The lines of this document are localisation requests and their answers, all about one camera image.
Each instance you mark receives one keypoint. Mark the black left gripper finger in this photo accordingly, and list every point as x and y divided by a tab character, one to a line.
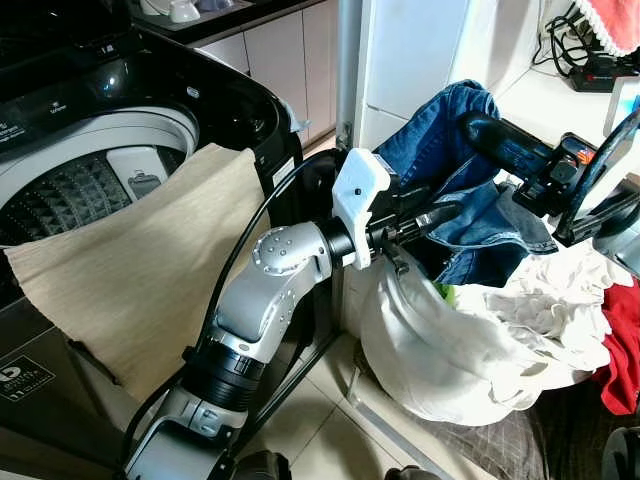
435	217

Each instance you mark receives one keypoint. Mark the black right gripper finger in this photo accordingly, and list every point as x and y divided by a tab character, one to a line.
505	142

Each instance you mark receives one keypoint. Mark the blue denim jeans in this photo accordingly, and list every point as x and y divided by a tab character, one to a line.
480	225

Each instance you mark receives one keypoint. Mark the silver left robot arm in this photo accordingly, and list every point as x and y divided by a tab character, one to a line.
260	300

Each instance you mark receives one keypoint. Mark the black top-load washing machine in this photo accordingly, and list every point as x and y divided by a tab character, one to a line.
90	110

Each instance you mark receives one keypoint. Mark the green garment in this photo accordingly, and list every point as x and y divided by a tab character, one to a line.
447	294

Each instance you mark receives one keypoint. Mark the black power strip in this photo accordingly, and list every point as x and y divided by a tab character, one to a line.
605	72

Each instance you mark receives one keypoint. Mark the white crumpled garment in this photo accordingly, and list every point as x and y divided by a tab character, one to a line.
545	300

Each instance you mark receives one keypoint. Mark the white refrigerator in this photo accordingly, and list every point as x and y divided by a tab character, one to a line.
410	60

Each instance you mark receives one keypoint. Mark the white laundry bag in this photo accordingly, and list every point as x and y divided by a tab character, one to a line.
440	350

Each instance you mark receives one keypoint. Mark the red towel with white fringe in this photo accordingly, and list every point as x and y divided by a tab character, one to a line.
612	22

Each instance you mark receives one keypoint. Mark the red garment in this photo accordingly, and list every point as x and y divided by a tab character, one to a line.
622	340

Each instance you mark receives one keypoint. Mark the beige kitchen cabinet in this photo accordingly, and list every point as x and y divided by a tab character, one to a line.
280	60

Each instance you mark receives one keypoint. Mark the brown checkered cloth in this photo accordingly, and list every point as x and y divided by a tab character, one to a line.
500	440

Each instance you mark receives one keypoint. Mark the black robot foot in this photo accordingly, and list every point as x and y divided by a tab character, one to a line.
410	473

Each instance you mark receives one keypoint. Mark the beige cloth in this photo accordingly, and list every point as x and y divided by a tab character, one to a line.
140	260

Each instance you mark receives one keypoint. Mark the white cup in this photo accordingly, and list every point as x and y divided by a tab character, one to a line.
183	10

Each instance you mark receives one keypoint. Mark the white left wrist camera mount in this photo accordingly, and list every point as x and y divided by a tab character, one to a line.
358	195

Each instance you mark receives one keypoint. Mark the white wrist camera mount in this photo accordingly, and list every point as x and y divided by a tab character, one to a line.
625	105
358	195

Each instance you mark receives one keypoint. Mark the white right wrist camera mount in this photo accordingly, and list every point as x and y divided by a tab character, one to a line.
625	105

